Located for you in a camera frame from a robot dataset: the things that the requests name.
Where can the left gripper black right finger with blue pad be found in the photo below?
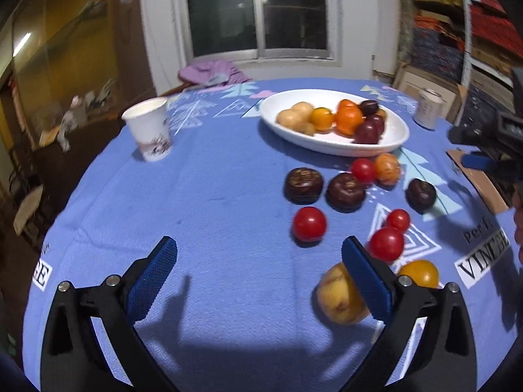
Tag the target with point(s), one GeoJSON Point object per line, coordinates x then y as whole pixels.
{"type": "Point", "coordinates": [445, 357]}

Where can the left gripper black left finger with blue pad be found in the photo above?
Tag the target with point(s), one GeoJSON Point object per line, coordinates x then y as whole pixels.
{"type": "Point", "coordinates": [72, 358]}

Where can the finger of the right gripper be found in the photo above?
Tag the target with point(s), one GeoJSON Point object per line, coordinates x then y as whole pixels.
{"type": "Point", "coordinates": [478, 162]}

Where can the spotted yellow potato-like fruit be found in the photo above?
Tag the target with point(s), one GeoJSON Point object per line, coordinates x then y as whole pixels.
{"type": "Point", "coordinates": [339, 298]}

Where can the large yellow round fruit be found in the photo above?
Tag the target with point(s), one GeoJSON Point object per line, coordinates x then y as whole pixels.
{"type": "Point", "coordinates": [304, 109]}

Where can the person's hand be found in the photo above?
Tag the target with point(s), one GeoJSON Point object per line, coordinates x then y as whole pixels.
{"type": "Point", "coordinates": [518, 221]}

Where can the dark water chestnut far right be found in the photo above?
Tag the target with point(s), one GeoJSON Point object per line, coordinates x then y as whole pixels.
{"type": "Point", "coordinates": [420, 195]}

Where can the dark water chestnut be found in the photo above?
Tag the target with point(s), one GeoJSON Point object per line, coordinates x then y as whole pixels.
{"type": "Point", "coordinates": [345, 192]}
{"type": "Point", "coordinates": [303, 185]}
{"type": "Point", "coordinates": [420, 195]}

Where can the beige drink can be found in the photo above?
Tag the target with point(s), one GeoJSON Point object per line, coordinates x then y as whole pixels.
{"type": "Point", "coordinates": [429, 109]}

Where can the orange striped fruit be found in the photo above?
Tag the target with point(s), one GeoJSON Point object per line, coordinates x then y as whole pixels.
{"type": "Point", "coordinates": [387, 169]}

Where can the yellow orange tomato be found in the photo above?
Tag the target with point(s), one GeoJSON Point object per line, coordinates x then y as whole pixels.
{"type": "Point", "coordinates": [423, 272]}

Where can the small red tomato right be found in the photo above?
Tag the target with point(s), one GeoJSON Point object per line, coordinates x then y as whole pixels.
{"type": "Point", "coordinates": [399, 219]}

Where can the small red tomato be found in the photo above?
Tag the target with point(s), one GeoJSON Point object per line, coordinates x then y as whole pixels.
{"type": "Point", "coordinates": [399, 219]}
{"type": "Point", "coordinates": [363, 170]}

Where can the framed picture leaning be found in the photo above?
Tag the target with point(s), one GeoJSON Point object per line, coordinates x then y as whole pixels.
{"type": "Point", "coordinates": [411, 80]}

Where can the orange persimmon-like fruit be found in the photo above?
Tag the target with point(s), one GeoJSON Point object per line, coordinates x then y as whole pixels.
{"type": "Point", "coordinates": [382, 113]}

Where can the dark red plum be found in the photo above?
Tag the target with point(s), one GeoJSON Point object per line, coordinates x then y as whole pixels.
{"type": "Point", "coordinates": [367, 133]}

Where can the small red tomato upper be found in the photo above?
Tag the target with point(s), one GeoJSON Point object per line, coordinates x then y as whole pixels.
{"type": "Point", "coordinates": [363, 170]}

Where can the shelf with stacked boxes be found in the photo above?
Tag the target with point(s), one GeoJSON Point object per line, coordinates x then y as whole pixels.
{"type": "Point", "coordinates": [467, 48]}

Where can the dark chestnut in plate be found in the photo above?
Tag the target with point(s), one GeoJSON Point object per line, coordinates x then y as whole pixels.
{"type": "Point", "coordinates": [368, 107]}

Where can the orange mandarin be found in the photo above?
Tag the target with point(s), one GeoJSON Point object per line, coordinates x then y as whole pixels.
{"type": "Point", "coordinates": [346, 104]}
{"type": "Point", "coordinates": [347, 120]}

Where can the white oval plate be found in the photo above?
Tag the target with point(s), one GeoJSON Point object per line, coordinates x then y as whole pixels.
{"type": "Point", "coordinates": [334, 123]}

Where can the yellow orange fruit in plate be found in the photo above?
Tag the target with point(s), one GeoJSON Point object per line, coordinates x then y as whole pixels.
{"type": "Point", "coordinates": [322, 118]}

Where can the small yellow fruit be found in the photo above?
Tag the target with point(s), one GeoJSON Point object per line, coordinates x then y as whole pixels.
{"type": "Point", "coordinates": [305, 128]}

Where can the dark water chestnut left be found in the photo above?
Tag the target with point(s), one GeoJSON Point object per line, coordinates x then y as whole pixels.
{"type": "Point", "coordinates": [303, 185]}

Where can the yellow fruit middle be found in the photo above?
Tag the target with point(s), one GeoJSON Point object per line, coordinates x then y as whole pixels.
{"type": "Point", "coordinates": [289, 118]}

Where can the white paper cup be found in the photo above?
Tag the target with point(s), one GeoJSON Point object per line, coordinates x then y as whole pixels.
{"type": "Point", "coordinates": [148, 124]}

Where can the pink cloth garment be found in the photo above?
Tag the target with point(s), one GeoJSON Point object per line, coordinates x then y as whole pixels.
{"type": "Point", "coordinates": [212, 73]}

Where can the window with metal frame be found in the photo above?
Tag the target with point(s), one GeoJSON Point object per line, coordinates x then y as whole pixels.
{"type": "Point", "coordinates": [258, 30]}

